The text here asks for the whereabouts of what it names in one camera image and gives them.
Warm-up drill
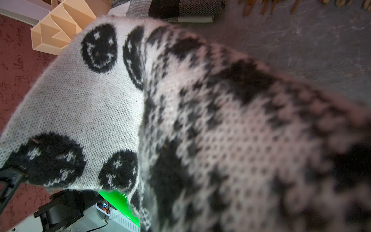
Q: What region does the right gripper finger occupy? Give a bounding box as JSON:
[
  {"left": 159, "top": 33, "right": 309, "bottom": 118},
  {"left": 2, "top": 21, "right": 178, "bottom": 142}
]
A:
[{"left": 1, "top": 167, "right": 27, "bottom": 214}]

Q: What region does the green plastic basket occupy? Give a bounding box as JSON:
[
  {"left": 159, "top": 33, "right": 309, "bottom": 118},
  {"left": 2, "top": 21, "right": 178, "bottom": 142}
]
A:
[{"left": 99, "top": 190, "right": 140, "bottom": 228}]

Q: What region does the white black smiley scarf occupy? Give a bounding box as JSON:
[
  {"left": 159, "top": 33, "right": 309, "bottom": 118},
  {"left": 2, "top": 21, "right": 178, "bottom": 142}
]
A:
[{"left": 1, "top": 15, "right": 371, "bottom": 232}]

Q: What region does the grey black checked scarf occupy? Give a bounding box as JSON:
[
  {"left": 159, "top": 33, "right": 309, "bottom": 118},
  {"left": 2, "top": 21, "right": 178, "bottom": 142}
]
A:
[{"left": 109, "top": 0, "right": 226, "bottom": 19}]

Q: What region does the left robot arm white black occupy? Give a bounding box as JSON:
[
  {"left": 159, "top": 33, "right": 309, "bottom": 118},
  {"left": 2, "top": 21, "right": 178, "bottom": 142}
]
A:
[{"left": 34, "top": 190, "right": 103, "bottom": 232}]

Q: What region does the beige wooden file organizer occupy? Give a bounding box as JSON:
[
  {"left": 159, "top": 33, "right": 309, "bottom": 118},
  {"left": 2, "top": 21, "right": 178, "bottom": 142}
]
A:
[{"left": 31, "top": 0, "right": 113, "bottom": 56}]

